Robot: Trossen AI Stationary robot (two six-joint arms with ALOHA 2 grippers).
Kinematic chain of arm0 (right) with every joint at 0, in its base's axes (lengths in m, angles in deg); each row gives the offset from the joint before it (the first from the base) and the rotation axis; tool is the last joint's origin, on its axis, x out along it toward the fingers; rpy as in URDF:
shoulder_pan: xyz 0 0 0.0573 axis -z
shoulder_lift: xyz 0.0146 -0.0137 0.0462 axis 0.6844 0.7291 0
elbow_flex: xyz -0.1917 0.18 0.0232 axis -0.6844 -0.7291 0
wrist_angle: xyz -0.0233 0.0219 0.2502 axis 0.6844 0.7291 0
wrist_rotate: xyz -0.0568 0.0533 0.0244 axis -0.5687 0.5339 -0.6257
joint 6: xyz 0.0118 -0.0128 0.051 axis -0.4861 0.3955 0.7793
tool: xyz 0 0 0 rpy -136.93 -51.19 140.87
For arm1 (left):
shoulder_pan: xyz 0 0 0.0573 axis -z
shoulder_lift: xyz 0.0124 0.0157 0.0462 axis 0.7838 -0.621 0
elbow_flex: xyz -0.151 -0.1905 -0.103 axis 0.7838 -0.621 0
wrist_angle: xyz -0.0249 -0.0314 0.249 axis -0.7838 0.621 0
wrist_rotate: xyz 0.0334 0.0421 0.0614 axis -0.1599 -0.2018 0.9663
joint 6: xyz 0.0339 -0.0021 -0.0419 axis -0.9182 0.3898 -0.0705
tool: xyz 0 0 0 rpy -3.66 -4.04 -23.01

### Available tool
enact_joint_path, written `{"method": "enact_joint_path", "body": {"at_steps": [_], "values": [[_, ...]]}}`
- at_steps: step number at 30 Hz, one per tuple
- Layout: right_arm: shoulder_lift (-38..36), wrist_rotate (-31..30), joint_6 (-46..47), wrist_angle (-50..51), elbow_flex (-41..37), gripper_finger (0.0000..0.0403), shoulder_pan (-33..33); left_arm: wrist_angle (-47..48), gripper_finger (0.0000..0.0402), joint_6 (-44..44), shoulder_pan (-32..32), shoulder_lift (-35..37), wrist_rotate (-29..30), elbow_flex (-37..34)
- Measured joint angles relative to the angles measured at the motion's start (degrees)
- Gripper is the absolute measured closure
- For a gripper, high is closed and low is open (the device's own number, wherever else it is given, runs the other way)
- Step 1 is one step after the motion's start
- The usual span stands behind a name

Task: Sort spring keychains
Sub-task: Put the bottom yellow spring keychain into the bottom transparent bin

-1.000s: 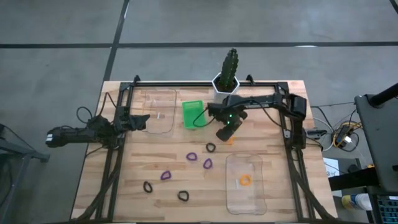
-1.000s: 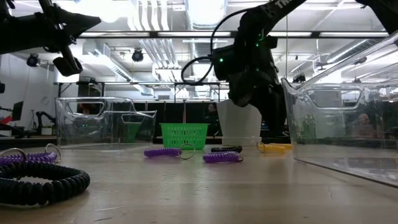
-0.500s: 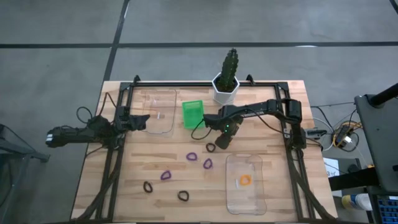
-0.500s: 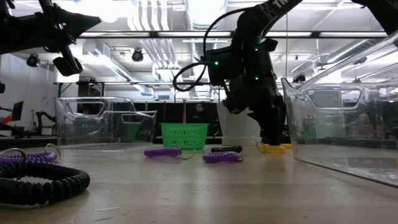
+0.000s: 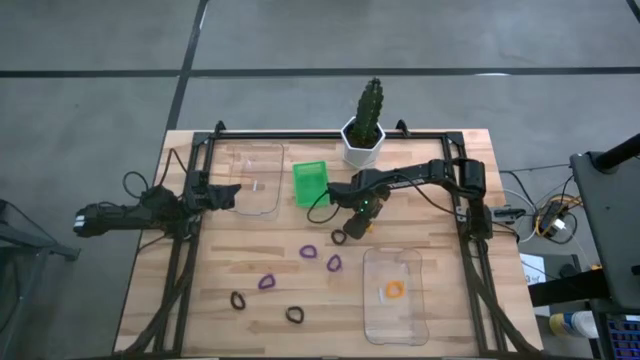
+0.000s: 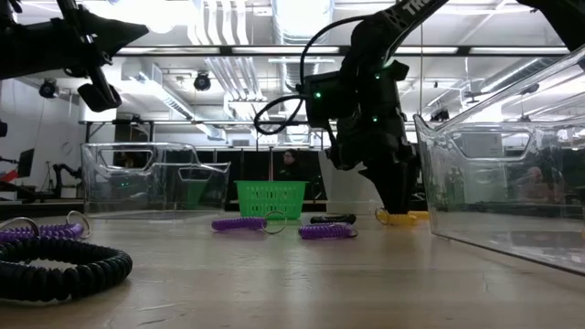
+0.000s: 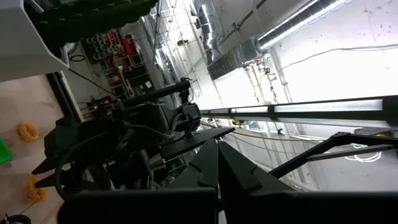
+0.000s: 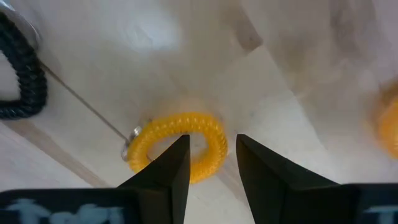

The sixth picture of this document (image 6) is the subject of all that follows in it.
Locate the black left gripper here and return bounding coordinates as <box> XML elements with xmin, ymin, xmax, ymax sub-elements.
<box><xmin>49</xmin><ymin>4</ymin><xmax>150</xmax><ymax>113</ymax></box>

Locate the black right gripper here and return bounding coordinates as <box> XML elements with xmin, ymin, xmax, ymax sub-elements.
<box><xmin>326</xmin><ymin>17</ymin><xmax>421</xmax><ymax>215</ymax></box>

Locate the yellow spring keychain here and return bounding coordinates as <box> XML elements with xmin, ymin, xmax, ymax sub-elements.
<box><xmin>375</xmin><ymin>207</ymin><xmax>431</xmax><ymax>227</ymax></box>

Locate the black spring keychain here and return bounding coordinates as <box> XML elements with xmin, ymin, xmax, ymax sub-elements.
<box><xmin>0</xmin><ymin>237</ymin><xmax>134</xmax><ymax>303</ymax></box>
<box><xmin>310</xmin><ymin>213</ymin><xmax>357</xmax><ymax>226</ymax></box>

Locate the purple spring keychain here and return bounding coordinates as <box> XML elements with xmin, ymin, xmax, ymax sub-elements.
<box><xmin>298</xmin><ymin>222</ymin><xmax>359</xmax><ymax>241</ymax></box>
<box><xmin>210</xmin><ymin>210</ymin><xmax>289</xmax><ymax>236</ymax></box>
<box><xmin>0</xmin><ymin>210</ymin><xmax>92</xmax><ymax>244</ymax></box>

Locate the white planter pot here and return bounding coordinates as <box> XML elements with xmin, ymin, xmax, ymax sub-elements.
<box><xmin>317</xmin><ymin>149</ymin><xmax>388</xmax><ymax>216</ymax></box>

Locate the black ceiling spotlight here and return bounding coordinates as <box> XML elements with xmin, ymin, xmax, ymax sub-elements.
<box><xmin>193</xmin><ymin>70</ymin><xmax>213</xmax><ymax>92</ymax></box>
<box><xmin>37</xmin><ymin>78</ymin><xmax>60</xmax><ymax>100</ymax></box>

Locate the clear plastic bin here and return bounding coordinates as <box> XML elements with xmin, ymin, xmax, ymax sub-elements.
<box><xmin>412</xmin><ymin>44</ymin><xmax>585</xmax><ymax>276</ymax></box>
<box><xmin>80</xmin><ymin>142</ymin><xmax>231</xmax><ymax>220</ymax></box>

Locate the person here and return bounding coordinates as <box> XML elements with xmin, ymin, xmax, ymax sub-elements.
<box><xmin>275</xmin><ymin>148</ymin><xmax>308</xmax><ymax>182</ymax></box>
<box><xmin>514</xmin><ymin>165</ymin><xmax>566</xmax><ymax>205</ymax></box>

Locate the green plastic basket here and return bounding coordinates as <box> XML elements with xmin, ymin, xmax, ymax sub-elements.
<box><xmin>234</xmin><ymin>179</ymin><xmax>309</xmax><ymax>220</ymax></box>

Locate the dark computer monitor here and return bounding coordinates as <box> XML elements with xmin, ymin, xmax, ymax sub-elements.
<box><xmin>16</xmin><ymin>147</ymin><xmax>36</xmax><ymax>179</ymax></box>

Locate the long ceiling light bar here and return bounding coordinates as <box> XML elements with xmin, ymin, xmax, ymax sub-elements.
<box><xmin>116</xmin><ymin>44</ymin><xmax>570</xmax><ymax>58</ymax></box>

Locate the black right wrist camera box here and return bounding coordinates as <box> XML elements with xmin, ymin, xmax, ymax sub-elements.
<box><xmin>303</xmin><ymin>71</ymin><xmax>345</xmax><ymax>130</ymax></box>

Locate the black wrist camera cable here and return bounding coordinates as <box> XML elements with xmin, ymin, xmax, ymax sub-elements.
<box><xmin>253</xmin><ymin>15</ymin><xmax>371</xmax><ymax>136</ymax></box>

